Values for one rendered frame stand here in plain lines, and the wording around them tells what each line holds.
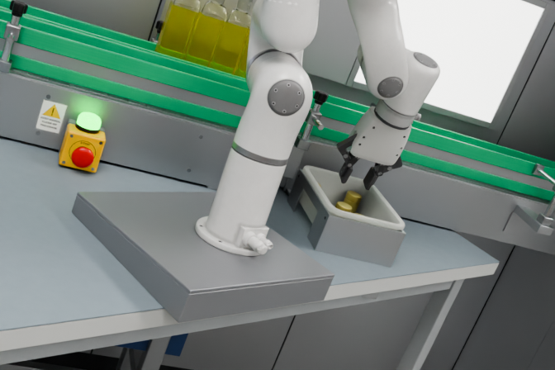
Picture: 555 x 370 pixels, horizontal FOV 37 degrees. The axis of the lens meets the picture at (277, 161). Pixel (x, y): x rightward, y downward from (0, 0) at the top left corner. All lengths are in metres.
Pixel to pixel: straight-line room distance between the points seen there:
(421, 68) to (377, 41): 0.14
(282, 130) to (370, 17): 0.27
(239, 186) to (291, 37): 0.25
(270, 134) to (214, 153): 0.39
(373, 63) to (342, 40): 0.52
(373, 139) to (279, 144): 0.34
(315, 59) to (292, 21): 0.68
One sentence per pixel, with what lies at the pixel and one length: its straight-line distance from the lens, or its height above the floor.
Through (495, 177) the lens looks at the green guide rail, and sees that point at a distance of 2.04.
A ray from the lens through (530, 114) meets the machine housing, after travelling 2.25.
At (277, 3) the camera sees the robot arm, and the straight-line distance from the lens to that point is 1.25.
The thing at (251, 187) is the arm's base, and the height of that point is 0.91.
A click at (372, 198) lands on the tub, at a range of 1.77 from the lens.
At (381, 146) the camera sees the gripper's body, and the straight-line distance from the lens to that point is 1.61.
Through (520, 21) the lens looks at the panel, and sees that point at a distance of 2.12.
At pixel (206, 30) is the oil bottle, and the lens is 1.70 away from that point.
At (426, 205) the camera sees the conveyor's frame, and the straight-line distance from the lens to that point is 1.97.
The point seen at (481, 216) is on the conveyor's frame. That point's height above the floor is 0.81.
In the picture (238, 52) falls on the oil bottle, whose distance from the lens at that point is 1.73.
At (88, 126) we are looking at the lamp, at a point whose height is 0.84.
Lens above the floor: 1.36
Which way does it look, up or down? 18 degrees down
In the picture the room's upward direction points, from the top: 21 degrees clockwise
